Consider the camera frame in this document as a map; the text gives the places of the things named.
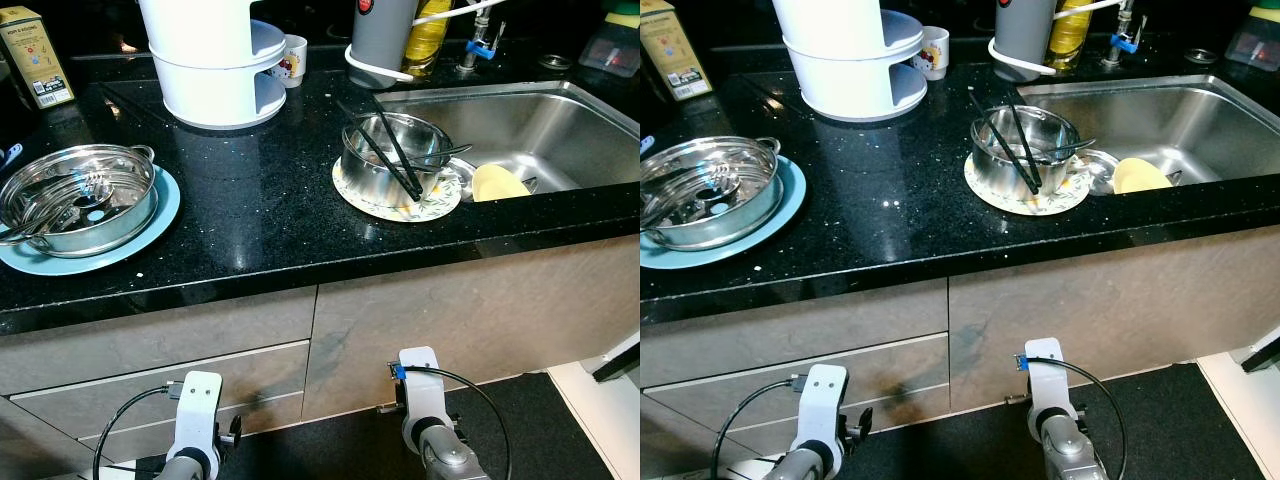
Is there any large steel two-handled pot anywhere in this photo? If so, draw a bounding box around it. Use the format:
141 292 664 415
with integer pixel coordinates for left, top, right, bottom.
0 143 161 259
640 135 783 251

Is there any white tiered storage rack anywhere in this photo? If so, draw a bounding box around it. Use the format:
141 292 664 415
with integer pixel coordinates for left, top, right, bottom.
772 0 926 123
138 0 288 131

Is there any black edged appliance door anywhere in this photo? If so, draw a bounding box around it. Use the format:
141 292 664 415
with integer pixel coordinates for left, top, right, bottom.
1240 335 1280 376
590 335 641 386

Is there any grey drawer front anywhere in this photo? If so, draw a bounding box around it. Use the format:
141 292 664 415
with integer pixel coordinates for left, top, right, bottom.
8 340 313 441
640 278 951 391
0 285 319 396
85 392 306 466
645 333 949 431
715 385 946 461

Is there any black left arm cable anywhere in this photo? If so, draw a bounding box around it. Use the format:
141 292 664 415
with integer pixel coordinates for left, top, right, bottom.
92 383 186 480
712 377 811 480

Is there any grey cylindrical water filter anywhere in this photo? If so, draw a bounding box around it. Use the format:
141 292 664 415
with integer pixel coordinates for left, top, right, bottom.
350 0 419 63
993 0 1059 56

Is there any clear plastic container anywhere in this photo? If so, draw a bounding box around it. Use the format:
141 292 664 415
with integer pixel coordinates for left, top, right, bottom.
580 20 641 79
1225 15 1280 73

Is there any white patterned plate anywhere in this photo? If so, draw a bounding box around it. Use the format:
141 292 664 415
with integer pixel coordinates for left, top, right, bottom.
332 155 463 223
963 150 1093 216

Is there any small steel pot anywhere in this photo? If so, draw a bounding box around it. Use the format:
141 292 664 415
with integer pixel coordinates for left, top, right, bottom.
340 110 453 206
970 105 1081 199

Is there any yellow oil bottle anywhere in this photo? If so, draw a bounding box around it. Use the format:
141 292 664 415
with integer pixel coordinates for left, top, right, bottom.
405 0 453 76
1047 0 1094 69

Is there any grey cabinet door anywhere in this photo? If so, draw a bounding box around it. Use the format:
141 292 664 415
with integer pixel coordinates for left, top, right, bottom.
303 195 641 421
945 190 1280 411

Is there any white flexible hose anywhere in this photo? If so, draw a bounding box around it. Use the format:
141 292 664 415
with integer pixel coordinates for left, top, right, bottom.
988 0 1136 81
345 0 501 89

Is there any light blue plate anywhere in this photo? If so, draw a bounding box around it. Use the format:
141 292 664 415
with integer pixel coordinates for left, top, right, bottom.
640 155 808 271
0 165 183 278

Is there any white cartoon mug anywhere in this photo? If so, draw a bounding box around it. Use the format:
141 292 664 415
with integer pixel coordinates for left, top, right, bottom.
270 35 308 89
912 27 949 81

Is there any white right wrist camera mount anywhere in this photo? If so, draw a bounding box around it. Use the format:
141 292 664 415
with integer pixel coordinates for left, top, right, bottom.
395 346 446 431
1023 337 1076 421

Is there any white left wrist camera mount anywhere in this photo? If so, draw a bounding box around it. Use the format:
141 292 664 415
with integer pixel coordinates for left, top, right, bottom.
175 370 223 463
795 363 851 456

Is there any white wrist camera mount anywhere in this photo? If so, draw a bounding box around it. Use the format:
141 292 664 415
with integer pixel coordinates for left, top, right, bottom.
1023 337 1076 421
395 346 446 431
175 370 223 463
795 363 851 456

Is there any black floor mat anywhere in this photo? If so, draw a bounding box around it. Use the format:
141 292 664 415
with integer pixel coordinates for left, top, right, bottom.
215 372 616 480
850 362 1266 480

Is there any yellow printed carton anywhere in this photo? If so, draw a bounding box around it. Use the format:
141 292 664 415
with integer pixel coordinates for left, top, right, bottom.
0 5 76 109
640 0 714 101

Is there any steel sink basin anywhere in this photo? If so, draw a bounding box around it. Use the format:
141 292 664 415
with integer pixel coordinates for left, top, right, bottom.
375 80 641 196
1010 73 1280 191

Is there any yellow plate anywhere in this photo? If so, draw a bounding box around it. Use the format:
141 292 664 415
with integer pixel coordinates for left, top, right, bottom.
471 163 531 203
1112 157 1173 196

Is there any steel gooseneck faucet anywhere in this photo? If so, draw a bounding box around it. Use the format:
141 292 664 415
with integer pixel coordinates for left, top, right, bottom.
460 0 506 71
1105 0 1149 66

